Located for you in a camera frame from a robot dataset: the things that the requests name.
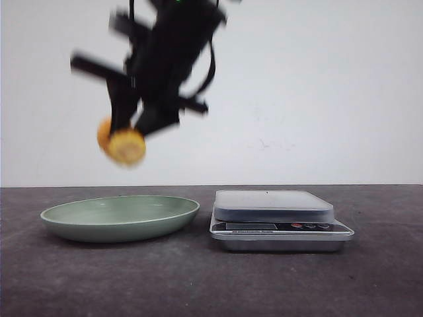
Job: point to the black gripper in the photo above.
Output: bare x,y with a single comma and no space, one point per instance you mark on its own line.
161,60

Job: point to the yellow corn cob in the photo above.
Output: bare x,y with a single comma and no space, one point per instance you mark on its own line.
125,147

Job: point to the light green plate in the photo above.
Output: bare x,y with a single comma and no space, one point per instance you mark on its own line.
119,219

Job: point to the silver digital kitchen scale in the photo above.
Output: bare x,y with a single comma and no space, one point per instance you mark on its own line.
276,221

